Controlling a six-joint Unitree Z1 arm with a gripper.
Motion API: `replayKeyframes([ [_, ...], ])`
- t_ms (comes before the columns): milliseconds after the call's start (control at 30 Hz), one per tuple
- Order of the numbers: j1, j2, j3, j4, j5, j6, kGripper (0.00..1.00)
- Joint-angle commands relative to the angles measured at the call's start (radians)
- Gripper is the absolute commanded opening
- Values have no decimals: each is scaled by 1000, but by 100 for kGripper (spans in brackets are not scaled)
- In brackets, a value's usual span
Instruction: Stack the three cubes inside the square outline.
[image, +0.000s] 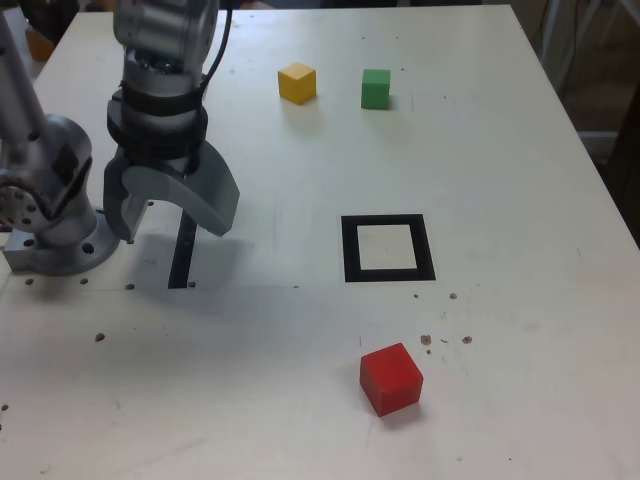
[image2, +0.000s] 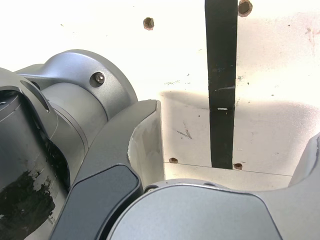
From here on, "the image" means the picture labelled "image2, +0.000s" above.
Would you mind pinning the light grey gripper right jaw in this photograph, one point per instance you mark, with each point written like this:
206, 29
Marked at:
200, 215

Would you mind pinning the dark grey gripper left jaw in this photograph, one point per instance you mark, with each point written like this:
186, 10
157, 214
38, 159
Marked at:
107, 155

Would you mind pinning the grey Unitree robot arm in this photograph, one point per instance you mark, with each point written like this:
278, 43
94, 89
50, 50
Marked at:
75, 105

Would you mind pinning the black tape strip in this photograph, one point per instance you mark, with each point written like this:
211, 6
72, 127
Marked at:
221, 75

